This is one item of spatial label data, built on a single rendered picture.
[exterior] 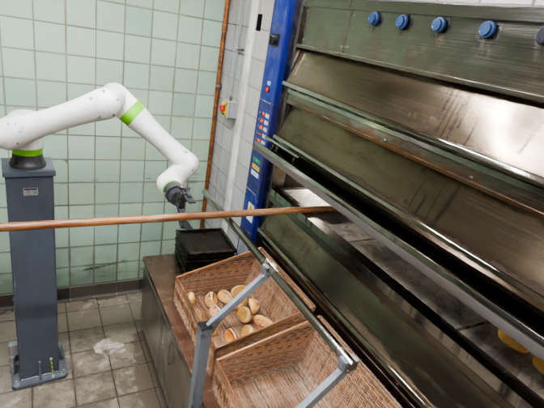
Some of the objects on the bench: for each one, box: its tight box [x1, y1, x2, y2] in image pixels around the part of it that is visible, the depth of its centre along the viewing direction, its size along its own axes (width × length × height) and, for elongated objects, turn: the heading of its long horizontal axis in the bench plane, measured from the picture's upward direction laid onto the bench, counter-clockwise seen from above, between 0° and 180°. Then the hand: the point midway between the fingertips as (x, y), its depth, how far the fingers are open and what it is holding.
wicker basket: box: [173, 247, 316, 377], centre depth 205 cm, size 49×56×28 cm
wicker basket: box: [211, 315, 402, 408], centre depth 156 cm, size 49×56×28 cm
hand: (189, 214), depth 174 cm, fingers open, 12 cm apart
